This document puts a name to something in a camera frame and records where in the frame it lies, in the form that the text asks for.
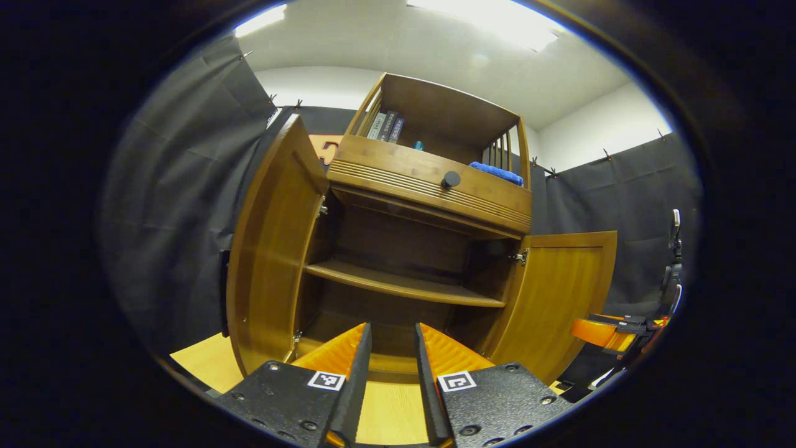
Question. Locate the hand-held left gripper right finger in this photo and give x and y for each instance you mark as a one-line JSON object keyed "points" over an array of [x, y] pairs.
{"points": [[429, 398]]}

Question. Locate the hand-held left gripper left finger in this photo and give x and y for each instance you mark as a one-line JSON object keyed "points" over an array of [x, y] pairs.
{"points": [[354, 398]]}

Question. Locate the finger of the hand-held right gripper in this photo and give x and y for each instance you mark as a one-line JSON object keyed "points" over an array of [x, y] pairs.
{"points": [[594, 333]]}

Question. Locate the wooden cabinet door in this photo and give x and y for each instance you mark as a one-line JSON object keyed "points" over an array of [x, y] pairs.
{"points": [[559, 305], [267, 249]]}

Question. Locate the wooden double-door shoe cabinet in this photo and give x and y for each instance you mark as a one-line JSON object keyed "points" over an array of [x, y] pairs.
{"points": [[404, 283]]}

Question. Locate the blue folded cloth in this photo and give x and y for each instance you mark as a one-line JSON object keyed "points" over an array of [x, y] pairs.
{"points": [[497, 173]]}

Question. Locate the row of books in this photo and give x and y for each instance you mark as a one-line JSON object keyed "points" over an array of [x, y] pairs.
{"points": [[385, 126]]}

